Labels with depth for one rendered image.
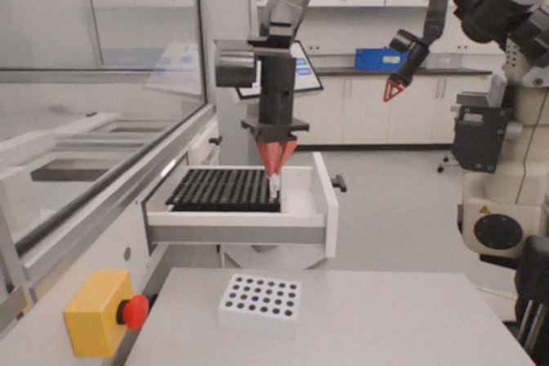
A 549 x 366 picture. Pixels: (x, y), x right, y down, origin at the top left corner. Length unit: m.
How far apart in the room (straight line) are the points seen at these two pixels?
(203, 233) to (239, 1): 1.80
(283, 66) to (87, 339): 0.43
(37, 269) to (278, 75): 0.38
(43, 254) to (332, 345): 0.40
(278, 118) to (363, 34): 3.89
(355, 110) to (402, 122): 0.55
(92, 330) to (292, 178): 0.54
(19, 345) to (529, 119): 0.99
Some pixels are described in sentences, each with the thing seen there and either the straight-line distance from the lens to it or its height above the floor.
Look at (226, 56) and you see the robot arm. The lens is 0.51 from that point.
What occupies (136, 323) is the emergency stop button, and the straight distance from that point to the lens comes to 0.46.
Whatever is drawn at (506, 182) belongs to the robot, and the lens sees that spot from 0.98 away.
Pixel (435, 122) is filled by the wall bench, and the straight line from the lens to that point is 4.10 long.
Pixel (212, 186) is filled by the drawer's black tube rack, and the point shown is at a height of 0.90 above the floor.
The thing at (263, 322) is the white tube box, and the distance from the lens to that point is 0.55.
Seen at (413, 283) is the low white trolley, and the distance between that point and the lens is 0.70.
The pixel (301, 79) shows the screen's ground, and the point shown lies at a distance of 1.66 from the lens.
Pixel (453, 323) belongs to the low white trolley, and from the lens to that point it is 0.65.
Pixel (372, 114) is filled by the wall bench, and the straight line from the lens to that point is 3.80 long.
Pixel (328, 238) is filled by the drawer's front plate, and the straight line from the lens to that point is 0.59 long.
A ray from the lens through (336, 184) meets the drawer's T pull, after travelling 0.69.
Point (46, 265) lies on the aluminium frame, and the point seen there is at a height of 0.97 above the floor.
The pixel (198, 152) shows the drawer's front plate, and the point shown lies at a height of 0.91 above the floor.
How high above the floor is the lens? 1.19
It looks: 21 degrees down
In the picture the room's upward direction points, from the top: straight up
